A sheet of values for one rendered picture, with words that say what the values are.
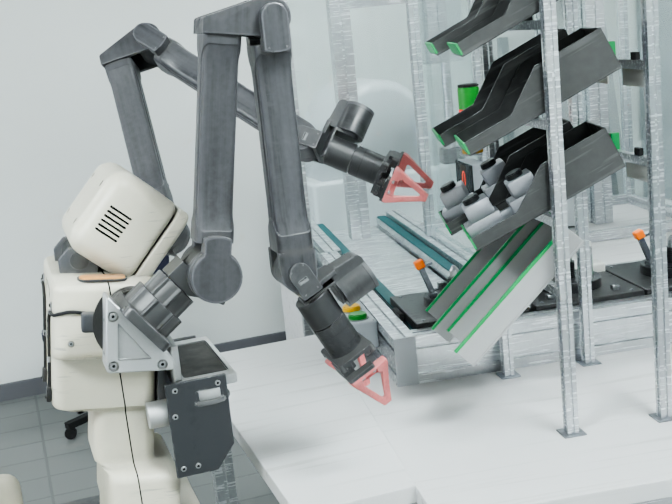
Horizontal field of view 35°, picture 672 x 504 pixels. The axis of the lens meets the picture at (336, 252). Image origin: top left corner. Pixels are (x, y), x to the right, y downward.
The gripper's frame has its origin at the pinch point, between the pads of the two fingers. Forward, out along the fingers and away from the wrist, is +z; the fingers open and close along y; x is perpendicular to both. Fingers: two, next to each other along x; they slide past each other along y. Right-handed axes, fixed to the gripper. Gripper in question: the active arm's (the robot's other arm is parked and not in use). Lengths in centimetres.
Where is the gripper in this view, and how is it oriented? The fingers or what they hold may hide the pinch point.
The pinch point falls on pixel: (425, 189)
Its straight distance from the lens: 198.3
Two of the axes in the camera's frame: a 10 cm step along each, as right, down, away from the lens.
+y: 1.9, -3.0, 9.4
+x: -3.4, 8.7, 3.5
